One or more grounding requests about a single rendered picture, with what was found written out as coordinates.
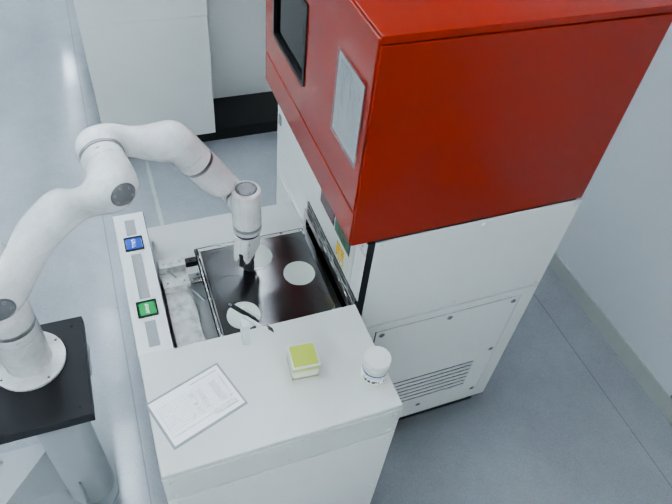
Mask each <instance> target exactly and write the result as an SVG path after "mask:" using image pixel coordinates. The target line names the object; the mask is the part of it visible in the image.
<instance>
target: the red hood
mask: <svg viewBox="0 0 672 504"><path fill-rule="evenodd" d="M671 23H672V0H266V81H267V82H268V84H269V86H270V88H271V90H272V92H273V94H274V96H275V98H276V100H277V102H278V104H279V106H280V108H281V110H282V112H283V114H284V116H285V118H286V120H287V122H288V124H289V126H290V128H291V130H292V132H293V134H294V136H295V138H296V140H297V142H298V144H299V146H300V148H301V150H302V152H303V154H304V156H305V158H306V160H307V162H308V164H309V166H310V168H311V169H312V171H313V173H314V175H315V177H316V179H317V181H318V183H319V185H320V187H321V189H322V191H323V193H324V195H325V197H326V199H327V201H328V203H329V205H330V207H331V209H332V211H333V213H334V215H335V217H336V219H337V221H338V223H339V225H340V227H341V229H342V231H343V233H344V235H345V237H346V239H347V241H348V243H349V244H350V246H354V245H359V244H363V243H368V242H373V241H378V240H382V239H387V238H392V237H396V236H401V235H406V234H410V233H415V232H420V231H425V230H429V229H434V228H439V227H443V226H448V225H453V224H457V223H462V222H467V221H472V220H476V219H481V218H486V217H490V216H495V215H500V214H504V213H509V212H514V211H519V210H523V209H528V208H533V207H537V206H542V205H547V204H551V203H556V202H561V201H566V200H570V199H575V198H580V197H582V196H583V194H584V192H585V190H586V188H587V186H588V184H589V182H590V180H591V178H592V176H593V174H594V173H595V171H596V169H597V167H598V165H599V163H600V161H601V159H602V157H603V155H604V153H605V151H606V149H607V147H608V145H609V143H610V141H611V139H612V138H613V136H614V134H615V132H616V130H617V128H618V126H619V124H620V122H621V120H622V118H623V116H624V114H625V112H626V110H627V108H628V106H629V104H630V103H631V101H632V99H633V97H634V95H635V93H636V91H637V89H638V87H639V85H640V83H641V81H642V79H643V77H644V75H645V73H646V71H647V69H648V68H649V66H650V64H651V62H652V60H653V58H654V56H655V54H656V52H657V50H658V48H659V46H660V44H661V42H662V40H663V38H664V36H665V34H666V33H667V31H668V29H669V27H670V25H671Z"/></svg>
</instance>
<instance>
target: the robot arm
mask: <svg viewBox="0 0 672 504"><path fill-rule="evenodd" d="M74 151H75V155H76V157H77V160H78V162H79V164H80V166H81V168H82V169H83V171H84V173H85V175H86V177H85V180H84V182H83V183H82V184H81V185H80V186H78V187H76V188H73V189H61V188H58V189H53V190H50V191H49V192H47V193H45V194H44V195H43V196H42V197H40V198H39V199H38V200H37V201H36V202H35V203H34V204H33V205H32V206H31V207H30V208H29V209H28V210H27V211H26V212H25V213H24V215H23V216H22V217H21V218H20V220H19V221H18V222H17V224H16V226H15V227H14V229H13V231H12V233H11V235H10V238H9V240H8V243H7V245H6V246H5V245H4V244H3V243H2V242H1V241H0V386H1V387H3V388H5V389H7V390H10V391H15V392H26V391H32V390H35V389H38V388H41V387H43V386H45V385H46V384H48V383H50V382H51V381H52V380H53V379H55V378H56V377H57V375H58V374H59V373H60V372H61V370H62V369H63V367H64V365H65V361H66V349H65V346H64V344H63V342H62V341H61V340H60V339H59V338H58V337H57V336H55V335H53V334H51V333H48V332H44V331H42V328H41V326H40V324H39V321H38V319H37V317H36V315H35V312H34V310H33V308H32V306H31V303H30V301H29V299H28V297H29V295H30V293H31V291H32V289H33V287H34V285H35V283H36V281H37V279H38V277H39V275H40V273H41V270H42V268H43V266H44V264H45V262H46V261H47V259H48V257H49V256H50V254H51V253H52V251H53V250H54V249H55V247H56V246H57V245H58V244H59V243H60V242H61V241H62V240H63V239H64V238H65V237H66V236H67V235H68V234H69V233H70V232H71V231H72V230H73V229H74V228H76V227H77V226H78V225H79V224H80V223H82V222H83V221H85V220H87V219H89V218H91V217H95V216H99V215H106V214H113V213H117V212H119V211H121V210H123V209H125V208H126V207H127V206H129V205H130V204H131V203H132V201H133V200H134V199H135V197H136V195H137V193H138V188H139V182H138V178H137V175H136V172H135V170H134V168H133V166H132V165H131V163H130V161H129V159H128V158H127V157H134V158H139V159H143V160H148V161H154V162H170V163H172V164H173V165H174V166H175V167H176V168H177V169H179V170H180V171H181V172H182V173H183V174H184V175H186V176H187V177H188V178H189V179H190V180H191V181H193V182H194V183H195V184H196V185H197V186H198V187H200V188H201V189H202V190H203V191H205V192H206V193H207V194H209V195H210V196H213V197H218V198H221V199H222V200H223V201H224V202H225V203H226V205H227V206H228V207H229V209H230V211H231V214H232V222H233V231H234V233H235V235H236V236H235V240H234V261H237V260H238V259H239V258H240V263H239V267H242V268H243V269H244V270H246V271H250V272H253V270H254V258H255V253H256V251H257V249H258V248H259V245H260V232H261V229H262V223H261V188H260V186H259V185H258V184H257V183H255V182H253V181H248V180H244V181H240V180H239V179H238V178H237V177H236V176H235V175H234V173H233V172H232V171H231V170H230V169H229V168H228V167H227V166H226V165H225V164H224V163H223V162H222V161H221V160H220V159H219V158H218V157H217V156H216V155H215V154H214V153H213V152H212V151H211V150H210V149H209V148H208V147H207V146H206V145H205V144H204V143H203V142H202V141H201V140H200V139H199V138H198V137H197V136H196V135H195V134H194V133H193V132H192V131H191V130H190V129H189V128H188V127H186V126H185V125H184V124H182V123H180V122H178V121H175V120H163V121H158V122H154V123H150V124H146V125H139V126H127V125H119V124H113V123H101V124H95V125H92V126H90V127H87V128H85V129H84V130H83V131H81V132H80V133H79V134H78V136H77V137H76V139H75V143H74Z"/></svg>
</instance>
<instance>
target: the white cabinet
mask: <svg viewBox="0 0 672 504"><path fill-rule="evenodd" d="M393 434H394V431H391V432H388V433H384V434H381V435H378V436H375V437H372V438H369V439H365V440H362V441H359V442H356V443H353V444H349V445H346V446H343V447H340V448H337V449H333V450H330V451H327V452H324V453H321V454H317V455H314V456H311V457H308V458H305V459H302V460H298V461H295V462H292V463H289V464H286V465H282V466H279V467H276V468H273V469H270V470H266V471H263V472H260V473H257V474H254V475H251V476H247V477H244V478H241V479H238V480H235V481H231V482H228V483H225V484H222V485H219V486H215V487H212V488H209V489H206V490H203V491H200V492H196V493H193V494H190V495H187V496H184V497H180V498H177V499H174V500H171V501H168V500H167V501H168V504H370V502H371V499H372V496H373V493H374V490H375V487H376V484H377V482H378V479H379V476H380V473H381V470H382V467H383V464H384V461H385V458H386V455H387V452H388V449H389V446H390V443H391V440H392V437H393Z"/></svg>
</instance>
